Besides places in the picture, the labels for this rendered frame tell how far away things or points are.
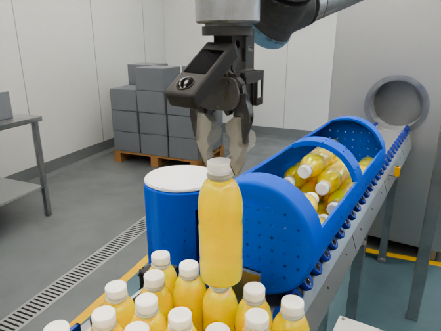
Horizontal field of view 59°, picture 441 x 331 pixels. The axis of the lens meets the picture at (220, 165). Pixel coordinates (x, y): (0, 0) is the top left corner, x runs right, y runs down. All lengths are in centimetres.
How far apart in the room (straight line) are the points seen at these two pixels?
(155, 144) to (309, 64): 262
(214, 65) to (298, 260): 51
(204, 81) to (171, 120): 411
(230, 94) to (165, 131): 415
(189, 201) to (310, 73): 486
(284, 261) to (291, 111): 535
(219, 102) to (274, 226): 40
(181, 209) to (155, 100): 337
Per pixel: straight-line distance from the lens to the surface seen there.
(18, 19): 469
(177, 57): 680
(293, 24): 70
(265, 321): 67
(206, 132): 59
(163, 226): 142
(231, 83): 55
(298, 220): 84
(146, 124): 480
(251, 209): 88
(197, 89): 49
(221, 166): 57
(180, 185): 138
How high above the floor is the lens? 154
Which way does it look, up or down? 18 degrees down
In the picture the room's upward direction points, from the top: straight up
